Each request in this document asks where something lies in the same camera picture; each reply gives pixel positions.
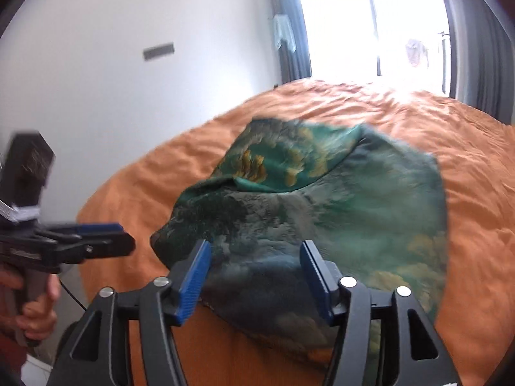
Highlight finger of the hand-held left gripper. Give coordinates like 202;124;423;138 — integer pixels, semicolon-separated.
50;231;136;267
38;223;124;244

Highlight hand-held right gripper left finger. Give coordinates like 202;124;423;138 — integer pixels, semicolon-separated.
47;239;213;386

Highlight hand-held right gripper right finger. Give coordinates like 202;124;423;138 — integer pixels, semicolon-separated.
300;239;460;386

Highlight green landscape print jacket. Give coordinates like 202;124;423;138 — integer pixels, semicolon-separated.
150;116;450;372

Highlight person's left forearm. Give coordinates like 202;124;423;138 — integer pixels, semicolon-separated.
0;327;28;375

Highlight person's left hand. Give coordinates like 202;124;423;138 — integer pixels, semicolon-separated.
0;266;60;343

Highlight bed with orange sheet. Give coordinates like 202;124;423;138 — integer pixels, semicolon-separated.
76;78;515;386

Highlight light blue towel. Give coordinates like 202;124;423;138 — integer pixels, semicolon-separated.
273;13;297;54

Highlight hanging laundry outside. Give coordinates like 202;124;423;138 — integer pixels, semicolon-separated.
404;38;430;68

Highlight glass sliding door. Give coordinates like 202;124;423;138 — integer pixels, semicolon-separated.
292;0;457;99

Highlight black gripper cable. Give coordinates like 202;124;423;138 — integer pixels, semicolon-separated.
56;277;88;312

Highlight grey wall switch plate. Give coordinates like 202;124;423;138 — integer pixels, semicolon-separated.
143;42;176;63

